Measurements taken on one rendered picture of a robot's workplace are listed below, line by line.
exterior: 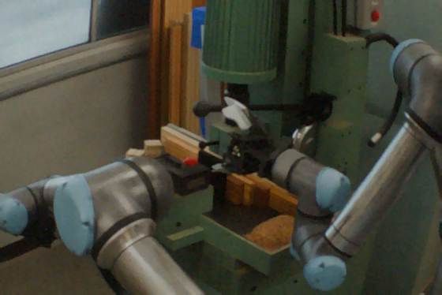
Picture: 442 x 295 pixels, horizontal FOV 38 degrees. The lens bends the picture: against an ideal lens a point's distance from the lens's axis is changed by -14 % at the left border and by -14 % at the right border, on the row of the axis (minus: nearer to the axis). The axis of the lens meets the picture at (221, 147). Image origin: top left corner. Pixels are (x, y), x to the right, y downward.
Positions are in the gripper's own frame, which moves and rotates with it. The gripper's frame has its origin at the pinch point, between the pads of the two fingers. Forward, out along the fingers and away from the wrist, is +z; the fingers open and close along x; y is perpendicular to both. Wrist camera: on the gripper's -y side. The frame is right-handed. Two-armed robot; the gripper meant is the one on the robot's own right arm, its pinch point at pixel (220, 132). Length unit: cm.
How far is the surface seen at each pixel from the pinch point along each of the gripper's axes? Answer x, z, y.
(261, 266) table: 25.5, -16.1, -3.2
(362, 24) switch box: -27.5, -4.1, -40.0
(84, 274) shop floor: 108, 112, -45
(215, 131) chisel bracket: 5.6, 13.4, -12.1
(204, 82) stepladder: 14, 77, -66
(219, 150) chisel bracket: 9.7, 11.6, -12.6
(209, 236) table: 25.7, 0.9, -3.2
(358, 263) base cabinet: 43, -10, -57
